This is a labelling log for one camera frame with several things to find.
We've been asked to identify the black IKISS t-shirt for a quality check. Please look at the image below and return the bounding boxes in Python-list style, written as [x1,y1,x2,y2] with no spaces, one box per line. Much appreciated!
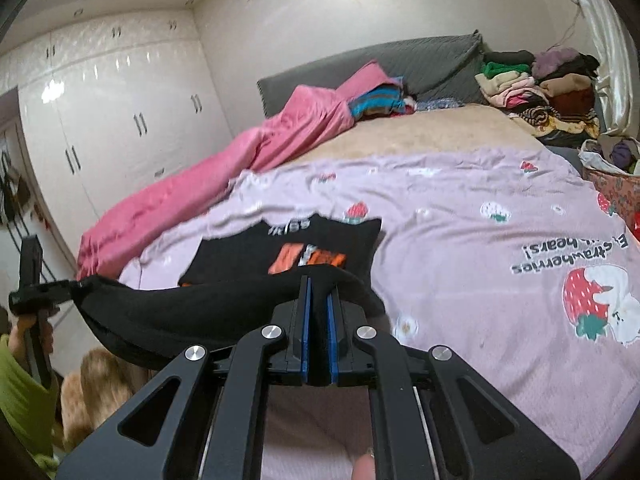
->
[73,214,385,387]

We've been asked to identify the striped colourful folded clothes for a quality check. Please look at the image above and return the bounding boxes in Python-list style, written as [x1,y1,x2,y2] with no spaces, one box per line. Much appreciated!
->
[348,77,416,122]

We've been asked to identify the pile of folded clothes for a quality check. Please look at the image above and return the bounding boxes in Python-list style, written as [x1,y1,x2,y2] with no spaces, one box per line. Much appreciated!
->
[475,48,601,148]

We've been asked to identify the left hand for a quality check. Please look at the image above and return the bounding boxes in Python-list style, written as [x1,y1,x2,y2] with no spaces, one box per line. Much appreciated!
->
[8,315,53,373]

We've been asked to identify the right hand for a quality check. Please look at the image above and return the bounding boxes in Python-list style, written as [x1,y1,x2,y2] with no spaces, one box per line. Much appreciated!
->
[352,448,376,480]

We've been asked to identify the green sleeve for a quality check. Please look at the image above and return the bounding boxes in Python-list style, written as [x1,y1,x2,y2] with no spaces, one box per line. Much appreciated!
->
[1,334,60,479]

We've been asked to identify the lilac strawberry print blanket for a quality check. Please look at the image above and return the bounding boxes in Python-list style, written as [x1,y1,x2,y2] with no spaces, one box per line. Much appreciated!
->
[120,148,639,478]

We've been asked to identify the white wardrobe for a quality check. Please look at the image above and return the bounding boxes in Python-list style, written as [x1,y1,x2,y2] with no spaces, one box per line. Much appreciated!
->
[1,10,232,261]

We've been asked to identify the pink quilt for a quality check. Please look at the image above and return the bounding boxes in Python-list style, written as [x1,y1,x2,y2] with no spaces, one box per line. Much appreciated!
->
[77,61,399,278]

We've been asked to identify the beige bed sheet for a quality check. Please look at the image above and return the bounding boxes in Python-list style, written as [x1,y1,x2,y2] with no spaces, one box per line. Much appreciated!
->
[294,104,544,164]

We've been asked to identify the floral laundry basket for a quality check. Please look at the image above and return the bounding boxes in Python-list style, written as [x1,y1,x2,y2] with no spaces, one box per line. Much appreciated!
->
[578,134,639,238]

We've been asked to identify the grey headboard cover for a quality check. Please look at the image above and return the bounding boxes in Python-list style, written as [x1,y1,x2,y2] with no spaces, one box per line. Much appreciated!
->
[257,30,484,117]

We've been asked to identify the cream satin curtain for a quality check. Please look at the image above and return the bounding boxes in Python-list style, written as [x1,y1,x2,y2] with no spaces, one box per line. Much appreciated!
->
[577,0,639,138]

